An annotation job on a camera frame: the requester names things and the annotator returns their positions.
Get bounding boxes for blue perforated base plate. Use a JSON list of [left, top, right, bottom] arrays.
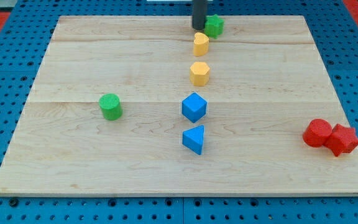
[[0, 1, 358, 223]]

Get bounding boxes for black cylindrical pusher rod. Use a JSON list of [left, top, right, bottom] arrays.
[[191, 0, 208, 30]]

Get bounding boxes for red star block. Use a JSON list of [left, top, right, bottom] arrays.
[[323, 124, 358, 157]]

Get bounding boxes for blue triangle block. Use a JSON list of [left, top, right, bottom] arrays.
[[182, 125, 204, 155]]

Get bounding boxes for red cylinder block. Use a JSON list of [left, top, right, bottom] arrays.
[[302, 118, 332, 147]]

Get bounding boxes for green star block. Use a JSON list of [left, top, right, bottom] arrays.
[[204, 14, 224, 39]]

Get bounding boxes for light wooden board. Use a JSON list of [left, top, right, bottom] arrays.
[[0, 16, 358, 197]]

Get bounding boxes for yellow hexagon block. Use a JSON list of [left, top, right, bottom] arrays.
[[190, 62, 210, 86]]

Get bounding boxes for blue cube block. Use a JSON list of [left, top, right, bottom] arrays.
[[181, 92, 208, 123]]

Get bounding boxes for yellow heart block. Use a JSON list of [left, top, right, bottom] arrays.
[[193, 32, 209, 57]]

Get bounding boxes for green cylinder block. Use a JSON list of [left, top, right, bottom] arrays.
[[99, 93, 122, 121]]

